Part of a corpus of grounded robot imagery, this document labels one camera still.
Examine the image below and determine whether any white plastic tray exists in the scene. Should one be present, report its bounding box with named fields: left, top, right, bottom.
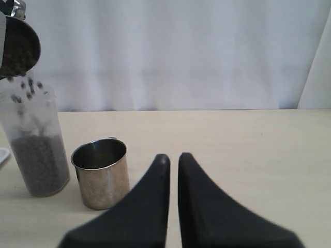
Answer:
left=0, top=147, right=10, bottom=165

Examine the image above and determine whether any white curtain backdrop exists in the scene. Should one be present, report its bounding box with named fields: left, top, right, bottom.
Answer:
left=26, top=1, right=330, bottom=111

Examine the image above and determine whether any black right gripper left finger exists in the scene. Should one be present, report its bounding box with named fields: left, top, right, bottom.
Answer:
left=58, top=154, right=170, bottom=247

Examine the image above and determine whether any steel mug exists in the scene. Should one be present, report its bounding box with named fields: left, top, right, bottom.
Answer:
left=1, top=1, right=41, bottom=79
left=71, top=137, right=130, bottom=210

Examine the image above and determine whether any clear plastic tall container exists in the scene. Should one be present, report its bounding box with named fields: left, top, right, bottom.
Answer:
left=1, top=82, right=70, bottom=197

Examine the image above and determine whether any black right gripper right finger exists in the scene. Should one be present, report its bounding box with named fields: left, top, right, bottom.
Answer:
left=177, top=152, right=304, bottom=247

